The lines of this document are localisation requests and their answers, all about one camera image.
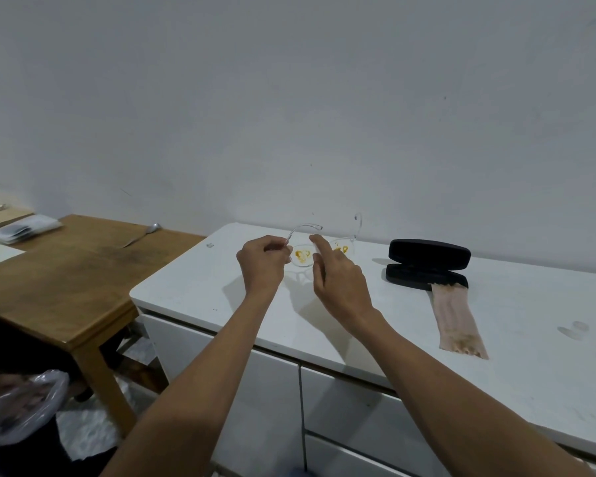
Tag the person's left hand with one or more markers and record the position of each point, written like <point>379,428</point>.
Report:
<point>261,268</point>

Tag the clear plastic packet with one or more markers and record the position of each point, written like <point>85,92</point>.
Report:
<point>25,228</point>

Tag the clear plastic bag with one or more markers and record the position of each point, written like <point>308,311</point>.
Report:
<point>27,409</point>

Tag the black bin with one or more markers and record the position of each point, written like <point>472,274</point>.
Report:
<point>25,342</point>

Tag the person's left forearm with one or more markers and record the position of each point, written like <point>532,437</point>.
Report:
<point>203,382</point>

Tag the pink stained cleaning cloth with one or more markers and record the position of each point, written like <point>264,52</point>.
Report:
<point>457,317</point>

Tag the person's right hand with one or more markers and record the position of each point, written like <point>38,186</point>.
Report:
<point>342,288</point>

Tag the white cabinet door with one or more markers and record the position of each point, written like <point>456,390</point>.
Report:
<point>263,402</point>

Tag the person's right forearm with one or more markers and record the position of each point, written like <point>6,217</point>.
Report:
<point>452,402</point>

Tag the wooden table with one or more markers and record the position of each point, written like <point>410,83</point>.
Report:
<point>64,278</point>

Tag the light wooden board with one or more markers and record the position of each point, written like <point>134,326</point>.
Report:
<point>2,216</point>

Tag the black glasses case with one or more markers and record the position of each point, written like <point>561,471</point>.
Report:
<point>427,255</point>

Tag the person's right thumb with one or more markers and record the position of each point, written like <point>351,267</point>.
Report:
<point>318,273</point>

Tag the wide white cabinet drawer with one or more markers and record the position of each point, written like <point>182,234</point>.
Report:
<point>357,407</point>

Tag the person's left thumb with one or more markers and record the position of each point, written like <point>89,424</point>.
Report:
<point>283,258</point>

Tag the clear-framed stained glasses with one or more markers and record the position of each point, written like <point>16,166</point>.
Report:
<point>302,255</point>

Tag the low white cabinet drawer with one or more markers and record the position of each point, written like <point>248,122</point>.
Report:
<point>347,461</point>

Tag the metal spoon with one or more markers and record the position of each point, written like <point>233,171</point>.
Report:
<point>141,235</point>

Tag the white cabinet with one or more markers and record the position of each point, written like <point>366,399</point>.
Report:
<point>501,312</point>

